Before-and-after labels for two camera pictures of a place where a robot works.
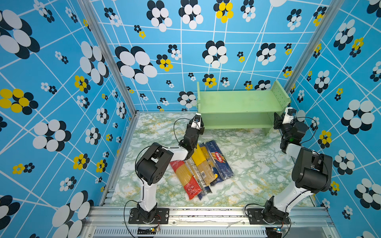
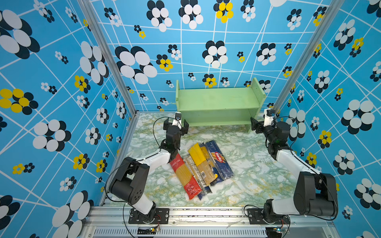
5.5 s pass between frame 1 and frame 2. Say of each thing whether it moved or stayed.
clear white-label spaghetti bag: stayed
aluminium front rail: stayed
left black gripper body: moved
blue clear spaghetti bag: stayed
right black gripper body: moved
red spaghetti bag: moved
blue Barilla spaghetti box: stayed
